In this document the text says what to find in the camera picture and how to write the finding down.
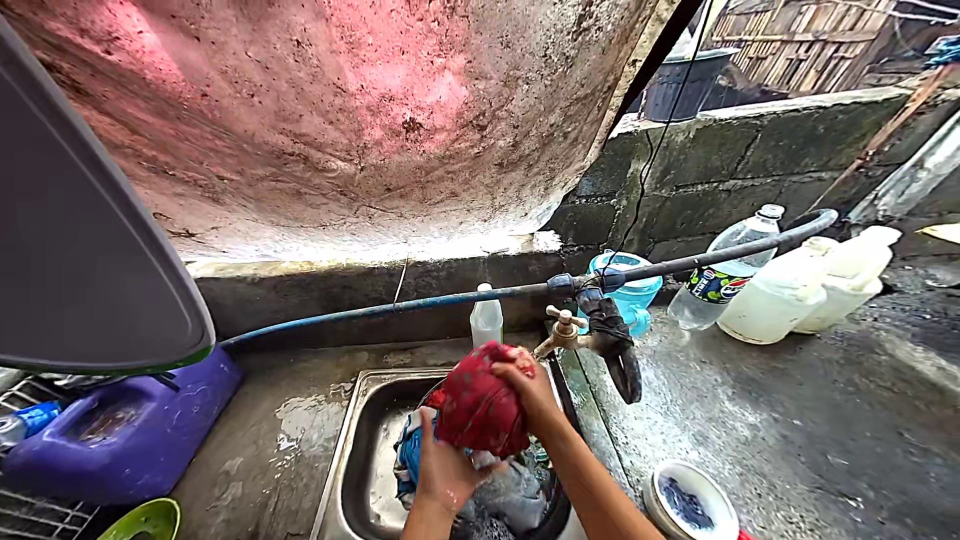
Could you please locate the stainless steel sink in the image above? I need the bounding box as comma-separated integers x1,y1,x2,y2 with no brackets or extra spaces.
309,358,589,540

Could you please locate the large gray oval panel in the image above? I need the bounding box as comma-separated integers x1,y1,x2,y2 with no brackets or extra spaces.
0,13,217,376

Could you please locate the person's left hand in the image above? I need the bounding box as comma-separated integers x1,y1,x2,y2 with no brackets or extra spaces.
414,406,509,516

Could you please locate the blue and silver packet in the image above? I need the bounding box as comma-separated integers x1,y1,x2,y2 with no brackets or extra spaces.
0,400,63,456

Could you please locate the thin wooden pole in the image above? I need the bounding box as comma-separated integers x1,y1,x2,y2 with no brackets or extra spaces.
806,63,957,213

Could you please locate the black round basin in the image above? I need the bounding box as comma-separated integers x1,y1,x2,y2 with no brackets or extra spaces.
525,466,574,540

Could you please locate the stained hanging tarpaulin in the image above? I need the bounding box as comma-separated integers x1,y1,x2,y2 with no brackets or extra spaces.
0,0,682,265

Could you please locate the purple plastic jerrycan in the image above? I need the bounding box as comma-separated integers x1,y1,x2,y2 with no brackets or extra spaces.
1,343,245,507

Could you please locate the white round tub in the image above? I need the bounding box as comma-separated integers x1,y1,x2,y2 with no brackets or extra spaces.
643,457,741,540

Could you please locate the thin black cable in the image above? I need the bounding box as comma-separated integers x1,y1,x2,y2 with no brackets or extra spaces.
601,0,715,290

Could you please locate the brass faucet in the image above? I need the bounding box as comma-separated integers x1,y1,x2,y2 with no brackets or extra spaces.
533,305,595,359

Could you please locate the red patterned wet cloth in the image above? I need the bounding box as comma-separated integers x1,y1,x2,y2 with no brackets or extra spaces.
424,340,538,459

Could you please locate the cream plastic jug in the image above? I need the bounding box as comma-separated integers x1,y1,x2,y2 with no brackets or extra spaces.
793,225,903,335
717,236,841,346

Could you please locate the light blue plastic pitcher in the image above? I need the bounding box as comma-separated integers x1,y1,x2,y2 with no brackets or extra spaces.
577,249,664,339

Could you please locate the clear bottle with dark label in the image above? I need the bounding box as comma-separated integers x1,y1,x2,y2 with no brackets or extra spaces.
666,204,786,332

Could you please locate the white translucent bottle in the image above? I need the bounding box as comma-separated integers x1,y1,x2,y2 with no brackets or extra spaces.
470,282,505,349

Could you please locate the wooden slat fence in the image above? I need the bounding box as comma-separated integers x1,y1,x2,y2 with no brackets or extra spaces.
709,0,898,96

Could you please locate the green plastic bowl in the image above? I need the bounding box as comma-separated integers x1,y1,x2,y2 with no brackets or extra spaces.
96,497,183,540

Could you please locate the person's right hand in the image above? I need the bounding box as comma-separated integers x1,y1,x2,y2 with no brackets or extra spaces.
491,345,570,442

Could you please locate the metal wire rack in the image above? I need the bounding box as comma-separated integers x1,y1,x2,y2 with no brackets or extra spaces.
0,367,102,540

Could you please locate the yellow pointed object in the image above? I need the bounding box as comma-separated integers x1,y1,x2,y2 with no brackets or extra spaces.
915,222,960,246

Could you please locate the black plastic bucket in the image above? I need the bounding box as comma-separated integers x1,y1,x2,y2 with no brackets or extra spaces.
642,48,741,123

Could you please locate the whitish thick post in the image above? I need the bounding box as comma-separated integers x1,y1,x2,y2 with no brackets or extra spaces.
847,108,960,226

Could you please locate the black elbow pipe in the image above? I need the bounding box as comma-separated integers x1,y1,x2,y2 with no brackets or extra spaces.
576,285,644,405

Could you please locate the blue and black water pipe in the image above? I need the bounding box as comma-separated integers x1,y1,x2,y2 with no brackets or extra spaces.
219,208,840,350

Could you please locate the person's left forearm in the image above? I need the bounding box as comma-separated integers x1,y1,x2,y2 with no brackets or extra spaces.
401,498,457,540

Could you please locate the person's right forearm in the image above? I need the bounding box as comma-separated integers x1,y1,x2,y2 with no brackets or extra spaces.
541,416,667,540

